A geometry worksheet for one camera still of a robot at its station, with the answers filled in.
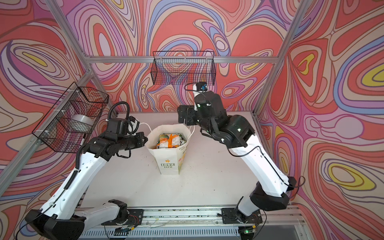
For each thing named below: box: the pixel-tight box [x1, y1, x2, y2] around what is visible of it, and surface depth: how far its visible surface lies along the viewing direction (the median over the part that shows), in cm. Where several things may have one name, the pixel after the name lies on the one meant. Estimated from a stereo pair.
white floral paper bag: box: [145, 123, 191, 176], surface depth 78 cm
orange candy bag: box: [156, 133, 187, 149], surface depth 81 cm
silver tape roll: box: [71, 114, 94, 126], surface depth 75 cm
